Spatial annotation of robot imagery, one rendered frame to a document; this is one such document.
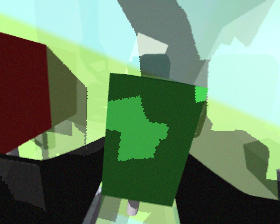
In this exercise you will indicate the green gauge with short grey pin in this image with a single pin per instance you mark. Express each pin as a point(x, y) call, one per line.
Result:
point(150, 126)

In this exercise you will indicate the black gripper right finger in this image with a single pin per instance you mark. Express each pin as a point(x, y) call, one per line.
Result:
point(205, 198)

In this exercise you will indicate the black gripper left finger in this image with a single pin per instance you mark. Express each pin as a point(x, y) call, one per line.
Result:
point(61, 189)

